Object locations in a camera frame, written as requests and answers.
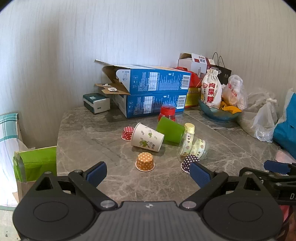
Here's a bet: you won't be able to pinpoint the orange polka dot cupcake liner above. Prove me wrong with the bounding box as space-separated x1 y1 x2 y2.
135 152 155 172

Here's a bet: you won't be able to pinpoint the open blue cardboard box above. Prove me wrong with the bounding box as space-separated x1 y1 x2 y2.
94 60 192 96

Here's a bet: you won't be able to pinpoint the clear plastic bag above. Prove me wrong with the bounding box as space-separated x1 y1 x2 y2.
238 91 279 143

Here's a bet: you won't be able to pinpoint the red polka dot cupcake liner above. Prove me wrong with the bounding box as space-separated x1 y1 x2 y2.
121 126 135 141

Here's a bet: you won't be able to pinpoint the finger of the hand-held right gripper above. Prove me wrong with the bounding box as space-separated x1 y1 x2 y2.
254 160 296 184

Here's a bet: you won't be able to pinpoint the green-lined cardboard box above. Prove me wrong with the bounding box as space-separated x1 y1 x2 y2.
13 146 57 205

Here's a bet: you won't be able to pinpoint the clear plastic cup yellow print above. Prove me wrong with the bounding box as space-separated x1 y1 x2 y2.
178 133 209 161

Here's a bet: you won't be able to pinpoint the orange and yellow packets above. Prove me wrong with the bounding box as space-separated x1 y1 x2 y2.
219 101 242 114

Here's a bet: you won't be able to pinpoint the black paper bag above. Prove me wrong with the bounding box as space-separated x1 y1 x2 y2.
209 52 232 85

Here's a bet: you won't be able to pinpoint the red and yellow box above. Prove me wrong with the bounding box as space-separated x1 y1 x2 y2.
171 66 204 108

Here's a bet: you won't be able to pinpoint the white and red carton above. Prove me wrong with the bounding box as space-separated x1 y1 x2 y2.
178 53 212 76

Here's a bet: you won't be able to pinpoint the red lidded jar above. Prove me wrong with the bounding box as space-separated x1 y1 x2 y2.
158 104 176 122

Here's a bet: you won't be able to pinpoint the white drawstring cloth bag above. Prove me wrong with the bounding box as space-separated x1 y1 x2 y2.
200 68 222 109

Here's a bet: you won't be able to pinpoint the plastic bag of bread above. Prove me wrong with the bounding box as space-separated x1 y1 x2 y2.
221 75 248 110

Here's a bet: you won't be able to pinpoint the purple polka dot cupcake liner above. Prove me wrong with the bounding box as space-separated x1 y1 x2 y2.
181 154 200 174

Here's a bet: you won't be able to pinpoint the closed blue cardboard box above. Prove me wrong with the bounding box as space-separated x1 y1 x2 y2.
111 91 189 119

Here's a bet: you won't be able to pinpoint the green and white small box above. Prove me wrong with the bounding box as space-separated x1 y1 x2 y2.
83 93 111 114

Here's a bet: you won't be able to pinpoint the white paper cup green print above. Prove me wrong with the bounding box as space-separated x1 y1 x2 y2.
131 122 165 153

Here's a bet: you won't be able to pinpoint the blue bowl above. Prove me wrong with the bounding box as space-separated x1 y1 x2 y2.
198 98 243 121

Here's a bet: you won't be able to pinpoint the checked cloth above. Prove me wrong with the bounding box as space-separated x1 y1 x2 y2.
0 113 36 207

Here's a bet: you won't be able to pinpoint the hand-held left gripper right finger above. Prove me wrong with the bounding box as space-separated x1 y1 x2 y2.
179 161 263 210

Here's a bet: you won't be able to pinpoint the blue bag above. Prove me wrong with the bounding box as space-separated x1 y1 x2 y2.
273 88 296 160

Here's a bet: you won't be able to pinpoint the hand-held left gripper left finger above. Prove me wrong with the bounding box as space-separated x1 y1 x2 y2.
35 161 117 210

